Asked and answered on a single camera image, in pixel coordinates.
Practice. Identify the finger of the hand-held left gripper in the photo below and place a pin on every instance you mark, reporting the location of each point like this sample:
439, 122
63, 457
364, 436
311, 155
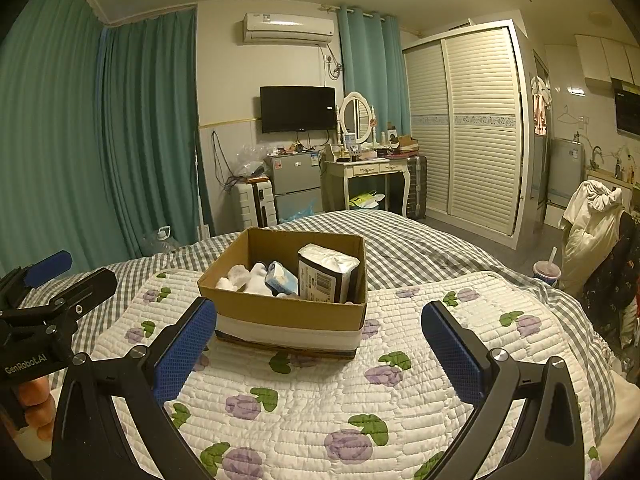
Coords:
85, 287
50, 266

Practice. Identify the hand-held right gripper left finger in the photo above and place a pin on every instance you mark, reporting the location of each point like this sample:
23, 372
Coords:
182, 352

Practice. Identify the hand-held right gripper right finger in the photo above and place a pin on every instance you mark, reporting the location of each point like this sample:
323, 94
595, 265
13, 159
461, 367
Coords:
452, 352

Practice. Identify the cream fabric scrunchie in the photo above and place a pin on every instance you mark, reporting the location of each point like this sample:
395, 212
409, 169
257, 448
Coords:
232, 279

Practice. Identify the brown cardboard box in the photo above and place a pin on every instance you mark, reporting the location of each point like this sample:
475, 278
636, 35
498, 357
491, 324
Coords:
285, 317

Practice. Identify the blue tissue pack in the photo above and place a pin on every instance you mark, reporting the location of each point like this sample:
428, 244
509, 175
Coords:
280, 280

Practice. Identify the black white patterned tissue pack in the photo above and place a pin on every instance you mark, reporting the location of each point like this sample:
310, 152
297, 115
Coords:
325, 272

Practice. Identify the person's left hand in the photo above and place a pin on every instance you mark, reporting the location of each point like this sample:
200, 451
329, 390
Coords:
36, 395

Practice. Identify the clear water jug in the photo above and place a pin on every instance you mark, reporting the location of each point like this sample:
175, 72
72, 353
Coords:
162, 245

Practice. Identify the drink cup with straw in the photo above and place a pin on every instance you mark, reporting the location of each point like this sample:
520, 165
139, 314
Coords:
546, 272

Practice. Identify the teal window curtain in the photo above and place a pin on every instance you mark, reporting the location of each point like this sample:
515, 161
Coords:
150, 125
45, 135

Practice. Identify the white floral quilted blanket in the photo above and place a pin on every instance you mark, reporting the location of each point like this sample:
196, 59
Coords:
310, 410

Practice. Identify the white mop pole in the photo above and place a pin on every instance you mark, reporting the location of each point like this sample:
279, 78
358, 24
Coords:
200, 195

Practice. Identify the white ribbed suitcase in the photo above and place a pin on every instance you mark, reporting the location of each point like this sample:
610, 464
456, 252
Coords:
255, 205

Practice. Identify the silver suitcase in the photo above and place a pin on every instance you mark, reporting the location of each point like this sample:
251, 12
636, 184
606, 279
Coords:
415, 187

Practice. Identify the yellow green bag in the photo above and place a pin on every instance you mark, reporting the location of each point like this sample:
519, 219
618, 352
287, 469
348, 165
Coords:
362, 201

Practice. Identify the cream jacket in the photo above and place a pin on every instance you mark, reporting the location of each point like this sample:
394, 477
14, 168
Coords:
587, 230

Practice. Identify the clear plastic bag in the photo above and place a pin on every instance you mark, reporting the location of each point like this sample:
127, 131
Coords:
250, 162

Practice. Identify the white dressing table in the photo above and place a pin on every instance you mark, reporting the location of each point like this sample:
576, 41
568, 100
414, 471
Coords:
367, 169

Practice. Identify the grey mini fridge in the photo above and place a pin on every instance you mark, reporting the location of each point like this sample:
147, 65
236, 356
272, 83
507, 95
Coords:
292, 180

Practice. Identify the white louvred wardrobe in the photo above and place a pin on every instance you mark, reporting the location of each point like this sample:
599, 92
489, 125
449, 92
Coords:
475, 130

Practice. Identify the white oval vanity mirror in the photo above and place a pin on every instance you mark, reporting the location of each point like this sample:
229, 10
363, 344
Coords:
357, 117

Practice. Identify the pink hanging clothes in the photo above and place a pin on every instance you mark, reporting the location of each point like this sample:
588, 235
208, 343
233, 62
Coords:
540, 110

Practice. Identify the light blue curtain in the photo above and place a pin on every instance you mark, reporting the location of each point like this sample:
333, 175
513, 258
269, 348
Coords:
372, 70

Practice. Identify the black range hood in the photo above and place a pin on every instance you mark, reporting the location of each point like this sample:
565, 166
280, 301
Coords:
629, 110

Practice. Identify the black wall television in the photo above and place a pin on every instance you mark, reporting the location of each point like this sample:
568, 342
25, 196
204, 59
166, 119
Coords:
297, 109

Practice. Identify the white wall air conditioner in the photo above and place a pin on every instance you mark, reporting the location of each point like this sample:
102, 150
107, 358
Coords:
287, 29

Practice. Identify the white wall cabinets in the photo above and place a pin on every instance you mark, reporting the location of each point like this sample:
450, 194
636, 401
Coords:
600, 57

